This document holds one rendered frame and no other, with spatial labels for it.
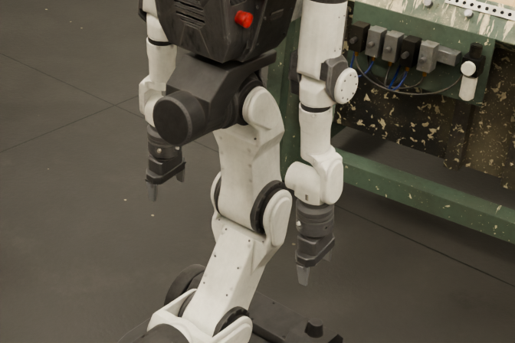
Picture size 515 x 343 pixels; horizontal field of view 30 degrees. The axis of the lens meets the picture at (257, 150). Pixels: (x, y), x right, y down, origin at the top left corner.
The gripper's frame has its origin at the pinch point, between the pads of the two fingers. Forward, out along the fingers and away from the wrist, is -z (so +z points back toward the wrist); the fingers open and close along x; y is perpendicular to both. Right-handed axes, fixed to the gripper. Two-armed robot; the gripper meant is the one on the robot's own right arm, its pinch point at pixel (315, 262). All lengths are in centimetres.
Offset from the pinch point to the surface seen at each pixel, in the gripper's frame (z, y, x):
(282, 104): -25, 70, 92
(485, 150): -47, 10, 133
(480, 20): 12, 11, 117
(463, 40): 6, 14, 113
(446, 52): 3, 17, 108
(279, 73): -12, 71, 91
